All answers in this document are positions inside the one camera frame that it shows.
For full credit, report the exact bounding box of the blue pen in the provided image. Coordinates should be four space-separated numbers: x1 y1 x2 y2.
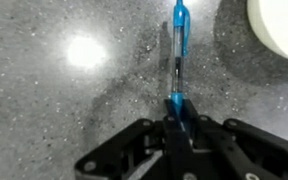
169 0 192 118

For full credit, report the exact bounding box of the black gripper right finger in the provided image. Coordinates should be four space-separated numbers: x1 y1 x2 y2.
180 98 288 180

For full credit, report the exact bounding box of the white bowl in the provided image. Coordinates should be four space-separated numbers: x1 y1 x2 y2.
246 0 288 65

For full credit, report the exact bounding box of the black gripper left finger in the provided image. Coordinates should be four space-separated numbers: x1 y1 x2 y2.
74 98 198 180

